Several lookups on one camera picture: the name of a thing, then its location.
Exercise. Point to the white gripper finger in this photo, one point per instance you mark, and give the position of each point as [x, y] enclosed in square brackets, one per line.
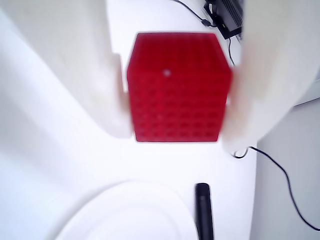
[75, 55]
[272, 62]

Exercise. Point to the red cube block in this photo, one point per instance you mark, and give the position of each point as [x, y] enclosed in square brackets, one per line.
[178, 90]

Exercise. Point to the black vented electronics box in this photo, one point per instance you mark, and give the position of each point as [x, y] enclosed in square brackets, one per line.
[228, 17]

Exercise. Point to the black stand foot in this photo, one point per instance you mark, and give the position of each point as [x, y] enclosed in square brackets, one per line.
[204, 212]

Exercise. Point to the white paper plate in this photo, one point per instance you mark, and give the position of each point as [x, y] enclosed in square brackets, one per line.
[125, 215]

